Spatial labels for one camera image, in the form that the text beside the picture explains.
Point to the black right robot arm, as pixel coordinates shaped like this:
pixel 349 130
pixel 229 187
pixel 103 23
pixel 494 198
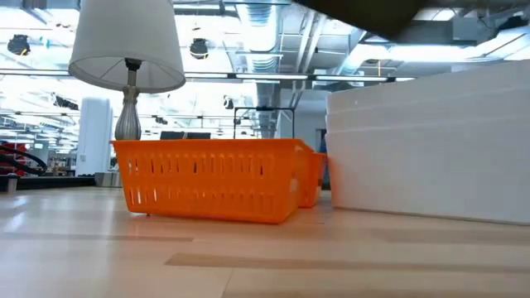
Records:
pixel 368 16

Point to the white foam block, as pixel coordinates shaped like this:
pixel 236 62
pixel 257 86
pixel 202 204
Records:
pixel 426 174

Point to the large orange plastic basket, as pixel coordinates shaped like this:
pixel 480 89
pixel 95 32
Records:
pixel 215 182

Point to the black ceiling fixture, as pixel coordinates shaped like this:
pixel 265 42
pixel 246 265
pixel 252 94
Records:
pixel 18 44
pixel 199 48

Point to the white plastic basket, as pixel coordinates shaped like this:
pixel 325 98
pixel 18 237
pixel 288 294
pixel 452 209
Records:
pixel 414 120
pixel 435 93

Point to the white shade table lamp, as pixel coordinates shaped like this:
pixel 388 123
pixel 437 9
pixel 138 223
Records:
pixel 124 41

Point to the small orange plastic basket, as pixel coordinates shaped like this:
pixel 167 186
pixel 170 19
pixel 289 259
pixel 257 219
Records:
pixel 309 182

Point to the white pillar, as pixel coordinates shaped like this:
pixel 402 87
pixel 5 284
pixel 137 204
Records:
pixel 94 136

